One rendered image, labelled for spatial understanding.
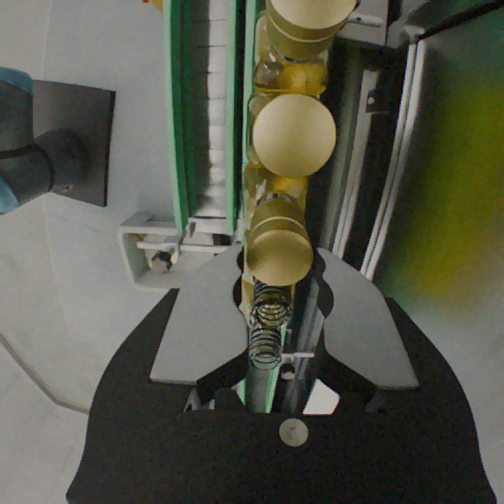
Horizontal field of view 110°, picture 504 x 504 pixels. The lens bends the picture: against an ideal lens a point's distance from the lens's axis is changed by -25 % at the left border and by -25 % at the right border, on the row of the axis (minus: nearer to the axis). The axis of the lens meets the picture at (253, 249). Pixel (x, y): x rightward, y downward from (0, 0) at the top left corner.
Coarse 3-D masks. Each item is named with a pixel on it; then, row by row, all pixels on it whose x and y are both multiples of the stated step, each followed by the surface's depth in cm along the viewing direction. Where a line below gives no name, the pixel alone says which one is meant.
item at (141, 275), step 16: (128, 240) 52; (144, 240) 57; (160, 240) 57; (192, 240) 56; (208, 240) 48; (128, 256) 53; (144, 256) 60; (192, 256) 59; (208, 256) 58; (128, 272) 54; (144, 272) 60; (176, 272) 61; (144, 288) 56; (160, 288) 56
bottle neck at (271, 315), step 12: (264, 288) 17; (276, 288) 17; (288, 288) 17; (252, 300) 18; (264, 300) 16; (276, 300) 16; (288, 300) 16; (252, 312) 16; (264, 312) 18; (276, 312) 18; (288, 312) 16; (264, 324) 17; (276, 324) 17
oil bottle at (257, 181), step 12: (252, 168) 18; (264, 168) 18; (252, 180) 17; (264, 180) 17; (276, 180) 17; (288, 180) 17; (300, 180) 17; (252, 192) 17; (264, 192) 17; (288, 192) 17; (300, 192) 17; (252, 204) 18; (300, 204) 17
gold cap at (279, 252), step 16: (272, 208) 13; (288, 208) 13; (256, 224) 13; (272, 224) 11; (288, 224) 11; (304, 224) 13; (256, 240) 11; (272, 240) 11; (288, 240) 11; (304, 240) 11; (256, 256) 12; (272, 256) 12; (288, 256) 11; (304, 256) 11; (256, 272) 12; (272, 272) 12; (288, 272) 12; (304, 272) 12
